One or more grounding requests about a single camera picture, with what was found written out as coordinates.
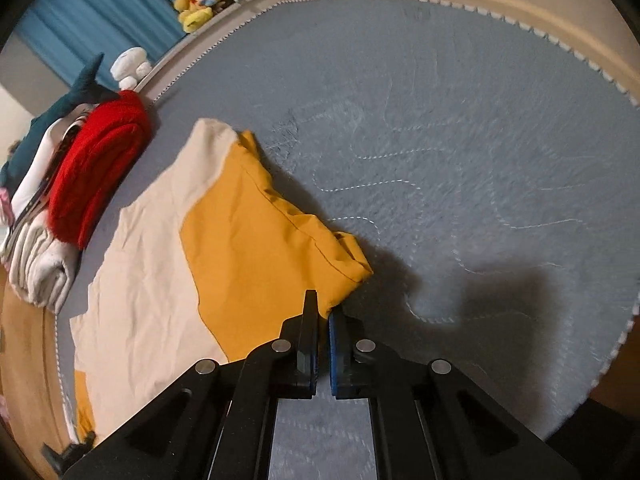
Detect blue curtain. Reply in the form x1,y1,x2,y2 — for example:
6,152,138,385
15,0,184,89

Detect beige and yellow hooded jacket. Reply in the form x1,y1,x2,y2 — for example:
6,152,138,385
70,118,372,439

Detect yellow plush toys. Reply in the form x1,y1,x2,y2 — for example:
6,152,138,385
174,0,224,34

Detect white folded clothes stack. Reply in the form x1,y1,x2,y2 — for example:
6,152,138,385
1,108,91,252

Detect red fluffy blanket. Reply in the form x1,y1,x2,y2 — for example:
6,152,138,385
48,90,152,250

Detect folded white duvet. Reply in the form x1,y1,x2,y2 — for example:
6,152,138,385
1,209,80,314

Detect white plush toy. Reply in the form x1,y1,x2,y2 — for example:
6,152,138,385
110,47,152,90

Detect teal shark plush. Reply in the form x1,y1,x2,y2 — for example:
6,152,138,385
1,53,119,197

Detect wooden bed frame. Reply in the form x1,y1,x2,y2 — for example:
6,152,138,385
1,0,639,479

